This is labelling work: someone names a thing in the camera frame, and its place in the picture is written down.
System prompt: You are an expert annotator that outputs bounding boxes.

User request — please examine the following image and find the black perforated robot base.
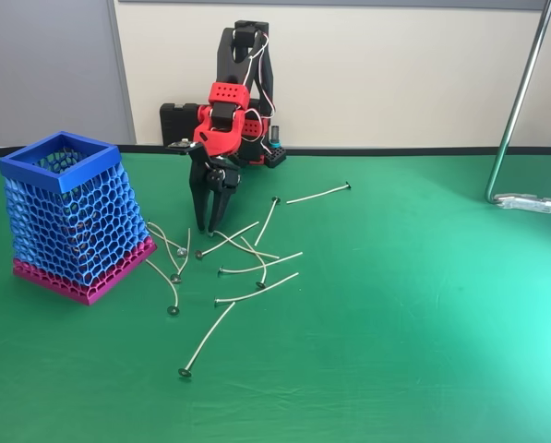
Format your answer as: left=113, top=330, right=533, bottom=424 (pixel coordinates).
left=231, top=146, right=289, bottom=170

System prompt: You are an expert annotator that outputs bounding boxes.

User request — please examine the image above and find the blue and magenta mesh basket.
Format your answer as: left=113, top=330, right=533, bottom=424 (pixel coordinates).
left=0, top=131, right=159, bottom=307

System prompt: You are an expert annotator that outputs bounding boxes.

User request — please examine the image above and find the clear clamp on stand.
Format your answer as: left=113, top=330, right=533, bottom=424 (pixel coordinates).
left=495, top=192, right=551, bottom=215

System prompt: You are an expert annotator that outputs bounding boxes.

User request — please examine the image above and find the green table cloth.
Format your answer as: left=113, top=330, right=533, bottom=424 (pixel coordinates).
left=0, top=146, right=551, bottom=443

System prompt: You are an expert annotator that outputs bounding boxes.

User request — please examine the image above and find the chrome stand pole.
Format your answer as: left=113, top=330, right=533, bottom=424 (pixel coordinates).
left=484, top=0, right=551, bottom=209

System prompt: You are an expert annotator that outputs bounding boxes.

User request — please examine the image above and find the black plastic tool case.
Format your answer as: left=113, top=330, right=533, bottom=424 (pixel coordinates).
left=159, top=102, right=202, bottom=148

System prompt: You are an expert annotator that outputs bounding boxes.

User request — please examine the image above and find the white candle wick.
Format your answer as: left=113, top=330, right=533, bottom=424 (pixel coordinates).
left=144, top=257, right=182, bottom=317
left=213, top=271, right=301, bottom=305
left=177, top=301, right=237, bottom=378
left=240, top=236, right=270, bottom=290
left=254, top=196, right=281, bottom=247
left=147, top=222, right=184, bottom=277
left=285, top=181, right=353, bottom=205
left=217, top=251, right=305, bottom=277
left=209, top=230, right=281, bottom=260
left=146, top=219, right=186, bottom=257
left=169, top=226, right=193, bottom=283
left=194, top=221, right=261, bottom=258

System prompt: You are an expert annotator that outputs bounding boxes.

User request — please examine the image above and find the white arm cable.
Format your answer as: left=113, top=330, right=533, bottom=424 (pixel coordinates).
left=246, top=30, right=279, bottom=156

